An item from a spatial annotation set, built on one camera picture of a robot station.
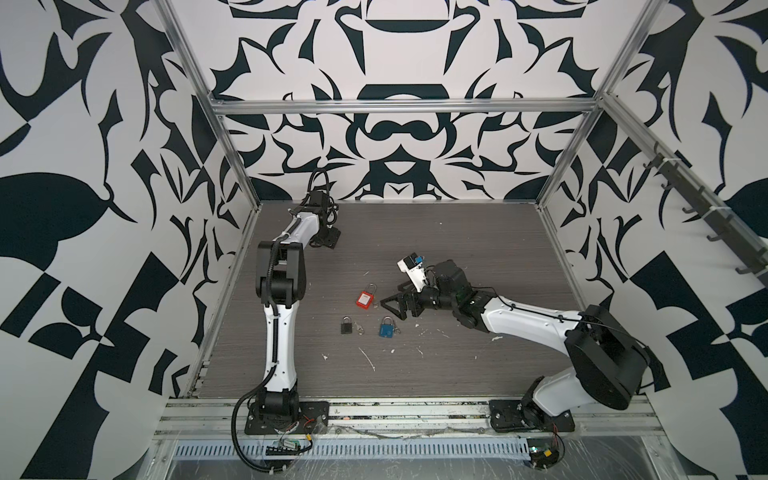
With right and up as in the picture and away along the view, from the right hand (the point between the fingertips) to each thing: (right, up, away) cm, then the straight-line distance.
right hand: (391, 295), depth 80 cm
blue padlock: (-1, -11, +9) cm, 15 cm away
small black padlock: (-13, -11, +9) cm, 19 cm away
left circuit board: (-24, -34, -8) cm, 43 cm away
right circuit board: (+35, -35, -9) cm, 51 cm away
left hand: (-24, +17, +27) cm, 40 cm away
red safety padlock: (-8, -4, +14) cm, 16 cm away
